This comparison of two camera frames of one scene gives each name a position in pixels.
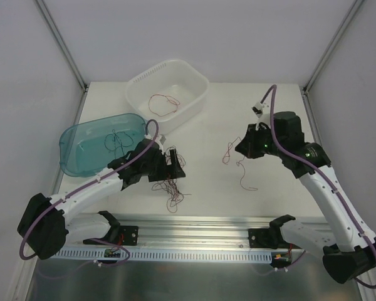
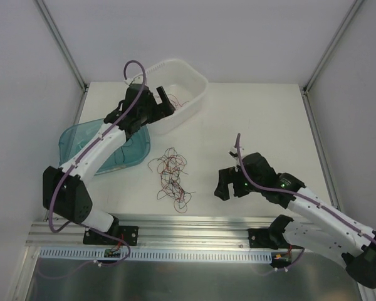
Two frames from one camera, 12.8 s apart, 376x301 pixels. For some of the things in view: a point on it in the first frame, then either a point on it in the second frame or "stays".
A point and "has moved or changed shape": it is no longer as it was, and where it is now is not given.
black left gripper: x=162 y=166 -> x=158 y=106
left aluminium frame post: x=79 y=77 stays
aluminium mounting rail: x=169 y=232 stays
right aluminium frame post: x=344 y=24 stays
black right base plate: x=262 y=238 stays
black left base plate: x=123 y=235 stays
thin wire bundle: x=172 y=186 has moved or changed shape
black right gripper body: x=250 y=142 -> x=235 y=180
